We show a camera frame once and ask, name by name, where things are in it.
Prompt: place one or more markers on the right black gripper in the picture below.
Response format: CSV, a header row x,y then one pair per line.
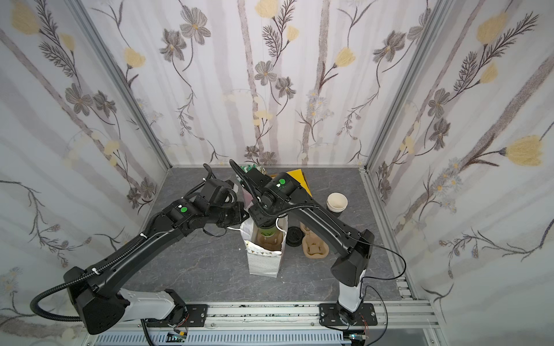
x,y
263,218

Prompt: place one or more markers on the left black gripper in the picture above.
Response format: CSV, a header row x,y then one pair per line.
x,y
236,214

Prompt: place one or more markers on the brown pulp carrier top piece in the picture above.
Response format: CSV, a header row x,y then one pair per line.
x,y
271,243

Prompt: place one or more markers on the white patterned paper bag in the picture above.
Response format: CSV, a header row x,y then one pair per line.
x,y
260,261

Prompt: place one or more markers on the green paper cup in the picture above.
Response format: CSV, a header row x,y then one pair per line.
x,y
269,232

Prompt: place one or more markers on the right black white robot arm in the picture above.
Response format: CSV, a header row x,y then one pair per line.
x,y
354,248

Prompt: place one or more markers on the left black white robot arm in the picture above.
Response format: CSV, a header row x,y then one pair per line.
x,y
97,292

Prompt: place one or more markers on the black cup lid stack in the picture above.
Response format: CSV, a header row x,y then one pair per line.
x,y
294,236

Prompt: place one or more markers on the green white straws bundle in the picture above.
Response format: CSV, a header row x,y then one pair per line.
x,y
249,167

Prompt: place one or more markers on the yellow napkins stack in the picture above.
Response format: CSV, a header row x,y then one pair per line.
x,y
299,180

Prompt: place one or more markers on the brown pulp cup carrier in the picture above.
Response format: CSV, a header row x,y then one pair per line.
x,y
312,245

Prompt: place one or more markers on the black paper cup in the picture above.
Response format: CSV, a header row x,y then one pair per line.
x,y
336,203

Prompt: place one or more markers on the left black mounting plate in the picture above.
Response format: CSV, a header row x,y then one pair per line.
x,y
191,315

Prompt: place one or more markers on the black mounting plate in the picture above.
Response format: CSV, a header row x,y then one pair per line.
x,y
191,315
334,315

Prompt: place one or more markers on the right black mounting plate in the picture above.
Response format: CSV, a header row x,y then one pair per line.
x,y
334,315

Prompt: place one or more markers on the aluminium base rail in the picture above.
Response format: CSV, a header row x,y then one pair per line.
x,y
285,323

